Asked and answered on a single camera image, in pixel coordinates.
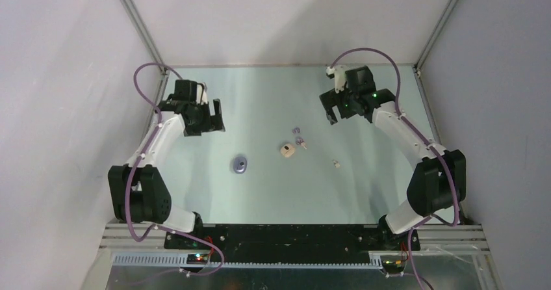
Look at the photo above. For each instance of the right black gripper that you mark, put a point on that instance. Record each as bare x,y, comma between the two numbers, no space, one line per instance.
331,99

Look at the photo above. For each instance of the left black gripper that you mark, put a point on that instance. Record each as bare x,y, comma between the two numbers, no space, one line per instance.
210,125

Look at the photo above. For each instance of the purple earbud charging case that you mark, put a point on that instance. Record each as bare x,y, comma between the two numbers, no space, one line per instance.
240,164

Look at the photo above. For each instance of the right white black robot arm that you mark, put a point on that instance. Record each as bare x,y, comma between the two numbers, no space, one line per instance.
439,175

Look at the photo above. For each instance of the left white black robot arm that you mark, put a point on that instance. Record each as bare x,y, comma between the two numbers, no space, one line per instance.
137,189

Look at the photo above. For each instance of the beige earbud charging case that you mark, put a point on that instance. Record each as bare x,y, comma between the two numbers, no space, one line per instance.
287,150

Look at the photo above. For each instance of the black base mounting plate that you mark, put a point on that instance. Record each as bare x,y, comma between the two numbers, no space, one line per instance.
287,244

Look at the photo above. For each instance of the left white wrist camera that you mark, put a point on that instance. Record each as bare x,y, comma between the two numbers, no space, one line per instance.
202,98

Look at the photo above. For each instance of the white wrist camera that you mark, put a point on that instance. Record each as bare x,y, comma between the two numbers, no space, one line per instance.
202,98
338,74

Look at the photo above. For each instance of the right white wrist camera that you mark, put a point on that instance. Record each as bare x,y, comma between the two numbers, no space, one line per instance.
338,74

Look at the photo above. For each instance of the aluminium frame rail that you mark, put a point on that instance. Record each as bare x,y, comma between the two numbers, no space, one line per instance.
434,240

